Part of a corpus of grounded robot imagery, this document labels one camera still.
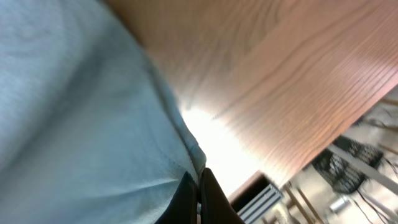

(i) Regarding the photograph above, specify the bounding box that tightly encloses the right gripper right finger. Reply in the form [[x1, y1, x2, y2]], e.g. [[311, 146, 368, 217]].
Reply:
[[200, 168, 244, 224]]

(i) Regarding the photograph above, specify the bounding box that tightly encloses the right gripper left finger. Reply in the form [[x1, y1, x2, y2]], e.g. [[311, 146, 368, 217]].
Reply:
[[155, 172, 198, 224]]

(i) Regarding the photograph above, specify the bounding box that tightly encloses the light blue t-shirt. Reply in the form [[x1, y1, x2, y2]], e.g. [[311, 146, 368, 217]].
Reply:
[[1, 1, 206, 223]]

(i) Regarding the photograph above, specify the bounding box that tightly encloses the black mesh chair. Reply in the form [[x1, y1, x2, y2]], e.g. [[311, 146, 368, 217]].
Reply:
[[312, 136, 384, 195]]

